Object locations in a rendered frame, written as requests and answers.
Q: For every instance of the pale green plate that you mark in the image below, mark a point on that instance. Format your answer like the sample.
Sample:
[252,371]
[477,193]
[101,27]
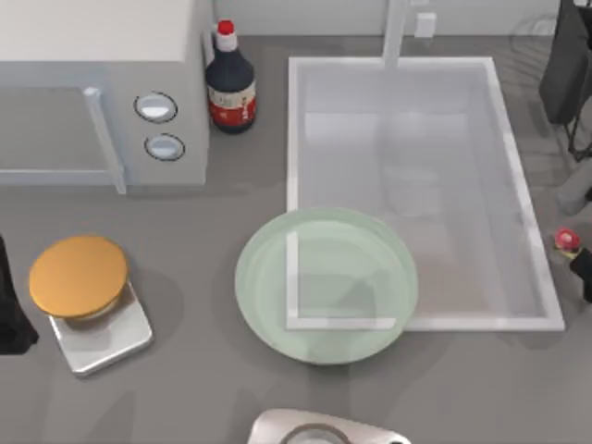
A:
[324,287]

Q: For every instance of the small white microwave knob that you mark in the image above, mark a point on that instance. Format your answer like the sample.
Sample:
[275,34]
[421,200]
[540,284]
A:
[164,147]

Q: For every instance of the dark bottle with red cap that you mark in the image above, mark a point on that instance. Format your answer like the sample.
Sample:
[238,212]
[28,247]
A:
[230,83]

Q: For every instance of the pale microwave oven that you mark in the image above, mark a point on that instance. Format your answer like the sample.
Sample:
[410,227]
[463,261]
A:
[189,92]

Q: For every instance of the white sink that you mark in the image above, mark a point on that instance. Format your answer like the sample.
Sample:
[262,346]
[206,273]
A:
[462,194]

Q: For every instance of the large white microwave knob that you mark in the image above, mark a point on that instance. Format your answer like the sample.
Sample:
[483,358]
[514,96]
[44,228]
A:
[155,107]

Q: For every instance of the tall white tap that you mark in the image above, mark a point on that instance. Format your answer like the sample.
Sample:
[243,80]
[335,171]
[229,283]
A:
[396,32]

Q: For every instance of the silver scale with orange plate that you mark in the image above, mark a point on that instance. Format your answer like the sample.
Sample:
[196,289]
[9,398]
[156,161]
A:
[78,277]

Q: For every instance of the glass microwave door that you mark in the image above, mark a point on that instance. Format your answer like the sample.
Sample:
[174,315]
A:
[46,129]

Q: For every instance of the small dark red-capped bottle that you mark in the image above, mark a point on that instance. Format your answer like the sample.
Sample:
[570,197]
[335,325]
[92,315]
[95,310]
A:
[580,268]

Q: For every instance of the white wall socket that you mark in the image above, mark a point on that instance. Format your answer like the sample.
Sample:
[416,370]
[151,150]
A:
[425,25]

